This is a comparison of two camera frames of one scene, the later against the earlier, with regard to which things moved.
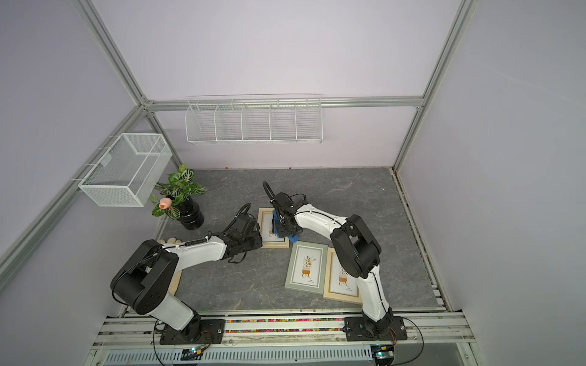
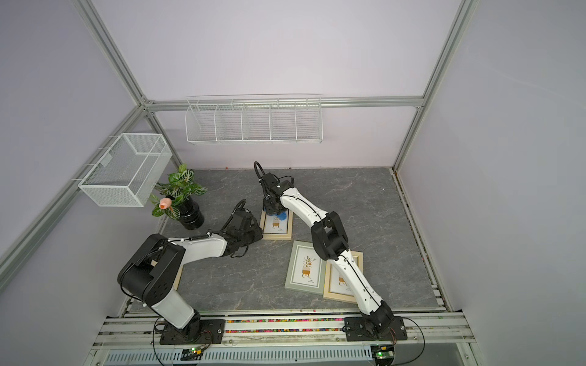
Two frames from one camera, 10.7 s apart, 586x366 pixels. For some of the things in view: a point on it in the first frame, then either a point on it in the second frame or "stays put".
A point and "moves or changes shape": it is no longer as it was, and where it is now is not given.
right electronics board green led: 383,354 stays put
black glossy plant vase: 191,216 stays put
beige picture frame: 265,216 moves or changes shape
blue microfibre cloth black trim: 293,238 moves or changes shape
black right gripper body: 281,229 -> 268,207
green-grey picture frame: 306,268 stays put
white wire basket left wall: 131,169 stays put
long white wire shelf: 255,119 stays put
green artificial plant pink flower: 178,189 stays put
